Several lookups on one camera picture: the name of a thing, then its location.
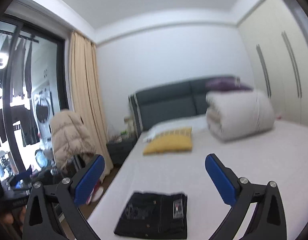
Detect white bed mattress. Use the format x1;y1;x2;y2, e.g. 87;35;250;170
86;119;308;240

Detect white pillow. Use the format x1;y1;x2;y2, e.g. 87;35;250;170
143;114;208;142

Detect dark nightstand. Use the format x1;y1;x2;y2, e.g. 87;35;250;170
106;136;137;166

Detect beige curtain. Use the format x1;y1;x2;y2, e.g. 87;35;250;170
69;31;113;179

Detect person's left hand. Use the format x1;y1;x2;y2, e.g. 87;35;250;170
0;206;26;232

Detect black jeans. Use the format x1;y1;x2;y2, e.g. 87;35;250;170
114;192;188;239

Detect dark grey headboard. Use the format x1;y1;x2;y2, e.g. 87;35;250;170
129;75;240;136

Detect yellow pillow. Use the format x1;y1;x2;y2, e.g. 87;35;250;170
143;127;193;155

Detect beige puffer jacket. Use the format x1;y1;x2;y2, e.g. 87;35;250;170
49;109;97;170

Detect rolled white duvet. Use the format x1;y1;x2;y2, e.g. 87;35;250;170
206;90;275;141

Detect white wardrobe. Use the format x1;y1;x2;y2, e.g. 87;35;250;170
239;0;308;126

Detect red and white bag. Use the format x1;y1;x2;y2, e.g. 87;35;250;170
86;180;104;205

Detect purple pillow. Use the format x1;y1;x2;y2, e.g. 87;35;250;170
206;77;253;92

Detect white washing machine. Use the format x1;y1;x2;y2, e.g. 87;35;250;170
32;86;54;140

